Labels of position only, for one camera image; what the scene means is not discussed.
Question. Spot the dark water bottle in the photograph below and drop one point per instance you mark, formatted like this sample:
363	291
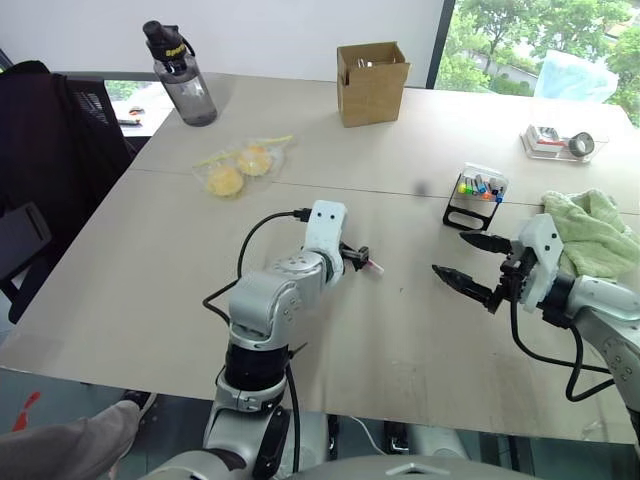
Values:
187	90

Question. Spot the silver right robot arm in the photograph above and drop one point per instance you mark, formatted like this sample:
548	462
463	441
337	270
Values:
600	300

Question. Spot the person's grey trouser leg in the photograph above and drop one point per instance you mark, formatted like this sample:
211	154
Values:
65	440

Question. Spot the brown cardboard box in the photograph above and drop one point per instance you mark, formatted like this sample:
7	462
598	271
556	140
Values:
372	92

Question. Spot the grey tape roll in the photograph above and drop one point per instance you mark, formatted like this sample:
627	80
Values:
580	144

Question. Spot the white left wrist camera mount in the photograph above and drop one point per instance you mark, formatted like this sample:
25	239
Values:
327	225

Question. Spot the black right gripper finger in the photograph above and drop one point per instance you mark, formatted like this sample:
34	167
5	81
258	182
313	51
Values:
487	242
467	286

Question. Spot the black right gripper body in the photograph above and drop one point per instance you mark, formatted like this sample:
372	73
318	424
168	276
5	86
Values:
517	275

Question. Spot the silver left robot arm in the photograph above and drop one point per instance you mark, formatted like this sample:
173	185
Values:
260	295

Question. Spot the yellow round pastry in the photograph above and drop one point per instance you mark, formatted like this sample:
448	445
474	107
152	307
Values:
253	160
225	182

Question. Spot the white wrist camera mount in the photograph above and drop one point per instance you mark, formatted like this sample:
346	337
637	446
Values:
327	225
542	250

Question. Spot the white and red box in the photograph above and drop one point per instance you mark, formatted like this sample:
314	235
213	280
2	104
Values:
542	137

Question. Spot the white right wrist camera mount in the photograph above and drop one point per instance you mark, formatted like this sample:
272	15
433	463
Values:
542	250

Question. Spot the orange capped marker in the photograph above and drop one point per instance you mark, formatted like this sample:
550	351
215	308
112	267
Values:
487	195

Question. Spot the pink and white pen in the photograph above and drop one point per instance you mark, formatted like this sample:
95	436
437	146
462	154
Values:
375	268

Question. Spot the silver robot torso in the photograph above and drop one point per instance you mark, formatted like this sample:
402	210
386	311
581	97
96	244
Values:
400	467

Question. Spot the clear zip bag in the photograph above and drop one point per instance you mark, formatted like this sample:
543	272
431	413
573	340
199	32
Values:
240	170

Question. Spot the black pen holder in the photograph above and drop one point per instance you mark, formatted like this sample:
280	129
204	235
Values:
470	212

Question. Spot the clear plastic tray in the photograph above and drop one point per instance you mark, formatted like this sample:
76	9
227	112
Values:
560	152

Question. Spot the green towel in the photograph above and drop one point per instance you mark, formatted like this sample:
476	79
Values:
595	235

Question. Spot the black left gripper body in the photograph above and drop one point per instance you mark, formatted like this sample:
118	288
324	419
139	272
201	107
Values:
348	256

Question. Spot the black office chair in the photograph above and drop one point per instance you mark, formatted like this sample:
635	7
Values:
55	165

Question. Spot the blue plastic bag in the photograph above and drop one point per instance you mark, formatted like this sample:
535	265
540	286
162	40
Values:
575	77

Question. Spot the black and white shoe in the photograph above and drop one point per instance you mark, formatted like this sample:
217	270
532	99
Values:
142	402

